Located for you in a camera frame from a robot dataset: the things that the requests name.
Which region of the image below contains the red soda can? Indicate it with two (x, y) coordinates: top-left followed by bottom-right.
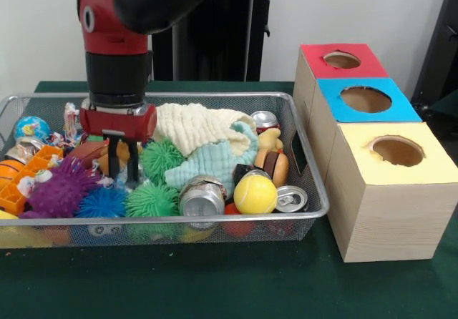
(250, 111), (280, 132)

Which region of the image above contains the crushed silver can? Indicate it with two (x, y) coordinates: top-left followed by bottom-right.
(179, 176), (228, 220)

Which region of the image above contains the dark green table cloth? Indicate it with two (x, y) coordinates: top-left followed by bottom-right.
(0, 82), (458, 319)

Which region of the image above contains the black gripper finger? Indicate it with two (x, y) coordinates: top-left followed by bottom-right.
(127, 140), (141, 190)
(107, 140), (120, 178)

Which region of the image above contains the blue globe ball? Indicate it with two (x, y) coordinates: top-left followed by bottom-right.
(14, 116), (52, 143)

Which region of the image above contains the wooden box with three holes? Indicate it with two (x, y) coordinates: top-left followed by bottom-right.
(292, 44), (458, 263)

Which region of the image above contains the purple spiky ball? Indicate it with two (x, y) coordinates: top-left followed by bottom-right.
(21, 158), (101, 220)

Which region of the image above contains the black side stand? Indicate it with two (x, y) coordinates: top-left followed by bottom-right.
(411, 0), (458, 116)

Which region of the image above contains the yellow tennis ball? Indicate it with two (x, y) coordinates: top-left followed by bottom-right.
(233, 174), (278, 215)

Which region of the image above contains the yellow plush duck toy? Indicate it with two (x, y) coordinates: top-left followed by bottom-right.
(258, 127), (284, 152)

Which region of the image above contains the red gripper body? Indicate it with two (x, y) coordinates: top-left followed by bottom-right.
(79, 101), (157, 142)

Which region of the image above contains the small orange basketball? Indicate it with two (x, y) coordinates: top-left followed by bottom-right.
(0, 160), (26, 185)

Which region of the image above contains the silver can with pull tab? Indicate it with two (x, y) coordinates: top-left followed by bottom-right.
(276, 186), (308, 213)

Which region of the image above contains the cream knitted cloth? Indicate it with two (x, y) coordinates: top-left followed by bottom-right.
(154, 103), (257, 157)

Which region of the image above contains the small toy hamburger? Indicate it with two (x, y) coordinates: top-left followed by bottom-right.
(254, 149), (290, 187)

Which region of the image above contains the light teal cloth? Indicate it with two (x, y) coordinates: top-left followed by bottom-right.
(165, 122), (260, 195)

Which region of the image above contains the green spiky ball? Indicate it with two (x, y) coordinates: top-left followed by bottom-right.
(125, 183), (180, 218)

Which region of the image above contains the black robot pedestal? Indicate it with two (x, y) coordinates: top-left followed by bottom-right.
(150, 0), (288, 82)

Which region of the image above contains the clear shallow mesh bin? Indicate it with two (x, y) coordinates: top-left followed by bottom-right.
(0, 92), (330, 250)

